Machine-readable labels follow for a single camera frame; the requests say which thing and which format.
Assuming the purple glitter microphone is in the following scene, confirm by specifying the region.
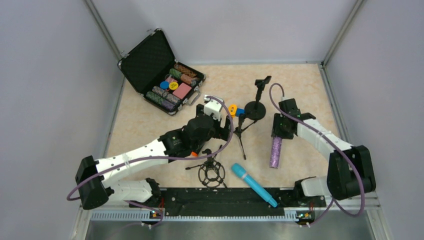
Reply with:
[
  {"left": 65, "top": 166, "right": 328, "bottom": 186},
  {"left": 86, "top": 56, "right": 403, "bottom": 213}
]
[{"left": 269, "top": 136, "right": 283, "bottom": 169}]

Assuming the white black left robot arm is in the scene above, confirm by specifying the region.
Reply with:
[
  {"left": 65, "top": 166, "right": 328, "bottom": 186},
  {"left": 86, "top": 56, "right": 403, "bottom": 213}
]
[{"left": 66, "top": 97, "right": 234, "bottom": 210}]

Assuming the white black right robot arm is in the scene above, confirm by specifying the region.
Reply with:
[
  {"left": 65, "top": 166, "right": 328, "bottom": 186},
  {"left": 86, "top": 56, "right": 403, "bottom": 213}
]
[{"left": 271, "top": 98, "right": 376, "bottom": 200}]

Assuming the black tripod mic stand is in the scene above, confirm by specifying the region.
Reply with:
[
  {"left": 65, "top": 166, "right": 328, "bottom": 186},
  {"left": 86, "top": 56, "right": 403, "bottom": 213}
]
[{"left": 233, "top": 113, "right": 258, "bottom": 160}]

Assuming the black round base stand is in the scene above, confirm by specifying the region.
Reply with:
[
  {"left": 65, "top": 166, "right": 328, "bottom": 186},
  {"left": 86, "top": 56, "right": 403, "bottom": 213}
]
[{"left": 244, "top": 75, "right": 272, "bottom": 121}]

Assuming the yellow toy traffic light block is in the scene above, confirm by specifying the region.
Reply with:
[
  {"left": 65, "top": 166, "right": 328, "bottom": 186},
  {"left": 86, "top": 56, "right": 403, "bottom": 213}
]
[{"left": 228, "top": 104, "right": 238, "bottom": 118}]

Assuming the blue toy block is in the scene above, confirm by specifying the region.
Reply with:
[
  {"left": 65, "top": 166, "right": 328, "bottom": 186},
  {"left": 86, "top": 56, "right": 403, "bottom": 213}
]
[{"left": 235, "top": 108, "right": 245, "bottom": 117}]

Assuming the black orange-tipped microphone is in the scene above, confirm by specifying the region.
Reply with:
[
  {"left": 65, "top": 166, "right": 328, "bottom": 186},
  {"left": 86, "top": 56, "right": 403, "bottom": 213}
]
[{"left": 190, "top": 151, "right": 199, "bottom": 158}]

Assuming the red card deck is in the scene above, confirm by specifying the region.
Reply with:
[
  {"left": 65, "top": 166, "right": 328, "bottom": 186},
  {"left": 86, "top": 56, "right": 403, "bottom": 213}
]
[{"left": 172, "top": 83, "right": 192, "bottom": 100}]

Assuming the teal blue microphone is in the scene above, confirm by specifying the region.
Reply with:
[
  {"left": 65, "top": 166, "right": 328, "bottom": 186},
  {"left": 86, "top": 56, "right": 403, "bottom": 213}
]
[{"left": 231, "top": 163, "right": 278, "bottom": 208}]

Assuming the purple chip stack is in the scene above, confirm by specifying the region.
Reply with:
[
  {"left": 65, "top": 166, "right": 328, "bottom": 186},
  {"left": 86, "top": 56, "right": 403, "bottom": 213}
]
[{"left": 145, "top": 91, "right": 176, "bottom": 112}]

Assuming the yellow big blind button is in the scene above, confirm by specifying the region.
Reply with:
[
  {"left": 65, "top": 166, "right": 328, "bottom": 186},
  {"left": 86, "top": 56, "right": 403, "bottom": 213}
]
[{"left": 168, "top": 82, "right": 179, "bottom": 91}]

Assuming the red tan chip stack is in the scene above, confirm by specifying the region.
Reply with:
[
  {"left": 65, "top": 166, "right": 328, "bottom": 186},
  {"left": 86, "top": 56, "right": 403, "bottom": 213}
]
[{"left": 169, "top": 63, "right": 200, "bottom": 87}]

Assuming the blue tan chip stack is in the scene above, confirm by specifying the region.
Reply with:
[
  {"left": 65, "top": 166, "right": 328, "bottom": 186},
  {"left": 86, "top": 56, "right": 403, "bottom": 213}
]
[{"left": 152, "top": 86, "right": 182, "bottom": 105}]

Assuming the blue dealer button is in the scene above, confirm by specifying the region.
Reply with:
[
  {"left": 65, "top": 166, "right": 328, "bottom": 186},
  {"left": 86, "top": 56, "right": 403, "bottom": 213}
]
[{"left": 159, "top": 81, "right": 170, "bottom": 90}]

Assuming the black poker chip case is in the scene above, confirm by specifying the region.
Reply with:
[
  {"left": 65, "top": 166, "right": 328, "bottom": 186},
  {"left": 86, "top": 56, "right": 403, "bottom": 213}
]
[{"left": 117, "top": 28, "right": 206, "bottom": 116}]

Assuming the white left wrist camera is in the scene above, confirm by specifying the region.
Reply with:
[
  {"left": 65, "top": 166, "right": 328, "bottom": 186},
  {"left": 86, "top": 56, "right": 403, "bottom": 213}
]
[{"left": 203, "top": 94, "right": 224, "bottom": 121}]

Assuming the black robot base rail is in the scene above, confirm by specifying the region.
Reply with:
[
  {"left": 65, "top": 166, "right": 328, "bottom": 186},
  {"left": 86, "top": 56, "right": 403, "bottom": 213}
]
[{"left": 143, "top": 187, "right": 327, "bottom": 217}]

